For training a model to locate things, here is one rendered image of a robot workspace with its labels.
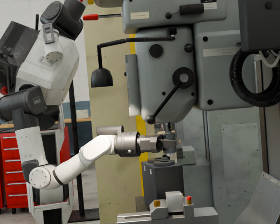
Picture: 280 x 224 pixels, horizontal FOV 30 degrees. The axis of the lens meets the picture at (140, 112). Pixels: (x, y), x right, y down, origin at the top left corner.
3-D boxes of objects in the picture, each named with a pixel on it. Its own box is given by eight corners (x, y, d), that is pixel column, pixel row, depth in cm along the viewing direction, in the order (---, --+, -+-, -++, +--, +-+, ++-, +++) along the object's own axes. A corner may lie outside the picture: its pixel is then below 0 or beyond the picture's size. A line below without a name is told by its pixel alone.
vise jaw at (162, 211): (151, 219, 177) (150, 208, 177) (150, 210, 189) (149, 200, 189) (168, 218, 177) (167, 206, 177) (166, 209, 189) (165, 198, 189)
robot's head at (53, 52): (44, 65, 197) (45, 51, 190) (41, 44, 202) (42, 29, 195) (62, 64, 199) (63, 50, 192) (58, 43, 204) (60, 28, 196)
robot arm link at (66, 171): (85, 170, 185) (41, 199, 188) (92, 167, 195) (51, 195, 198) (69, 145, 186) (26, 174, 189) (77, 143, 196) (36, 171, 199)
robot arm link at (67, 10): (58, -8, 217) (42, 21, 215) (72, -6, 211) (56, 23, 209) (75, 7, 226) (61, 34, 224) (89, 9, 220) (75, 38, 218)
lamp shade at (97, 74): (87, 88, 172) (85, 69, 172) (106, 86, 176) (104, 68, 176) (98, 87, 166) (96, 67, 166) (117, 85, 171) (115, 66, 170)
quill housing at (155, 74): (143, 125, 172) (135, 27, 170) (139, 121, 192) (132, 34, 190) (201, 120, 173) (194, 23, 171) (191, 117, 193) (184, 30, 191)
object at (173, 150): (178, 152, 182) (177, 135, 181) (166, 154, 180) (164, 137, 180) (173, 150, 186) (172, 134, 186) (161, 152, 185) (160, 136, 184)
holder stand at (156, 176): (158, 214, 212) (154, 165, 211) (144, 203, 233) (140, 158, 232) (186, 210, 215) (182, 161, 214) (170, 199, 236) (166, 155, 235)
